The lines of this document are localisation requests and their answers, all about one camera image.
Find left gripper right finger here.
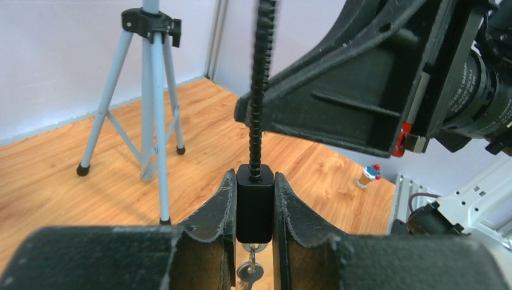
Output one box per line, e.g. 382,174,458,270
272,172,510,289

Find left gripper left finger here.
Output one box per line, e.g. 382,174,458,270
1,170,236,289

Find light blue music stand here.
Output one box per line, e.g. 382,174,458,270
75,0,187,226

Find small colourful figurine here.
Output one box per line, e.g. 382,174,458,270
356,164,382,189

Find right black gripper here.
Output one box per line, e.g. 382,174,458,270
234,0,501,159

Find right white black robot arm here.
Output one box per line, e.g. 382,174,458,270
234,1,511,158

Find silver cable lock keys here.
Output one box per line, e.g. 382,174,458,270
236,243,267,290

